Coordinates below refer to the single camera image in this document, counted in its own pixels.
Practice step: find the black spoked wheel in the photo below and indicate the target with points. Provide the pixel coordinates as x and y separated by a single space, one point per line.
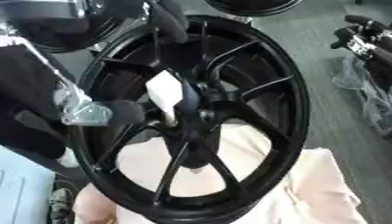
278 87

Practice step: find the black round tire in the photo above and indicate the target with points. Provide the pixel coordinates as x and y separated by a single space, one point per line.
61 29

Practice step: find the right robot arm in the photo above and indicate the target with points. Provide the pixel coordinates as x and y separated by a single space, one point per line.
378 99

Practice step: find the black round wheel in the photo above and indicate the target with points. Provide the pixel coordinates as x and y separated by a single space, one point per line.
252 6

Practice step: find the pale blue panel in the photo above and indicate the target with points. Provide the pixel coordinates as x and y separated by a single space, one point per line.
23 186

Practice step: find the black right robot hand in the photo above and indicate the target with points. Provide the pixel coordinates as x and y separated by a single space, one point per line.
365 32

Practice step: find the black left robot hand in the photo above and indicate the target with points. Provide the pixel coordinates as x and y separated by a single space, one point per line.
126 112

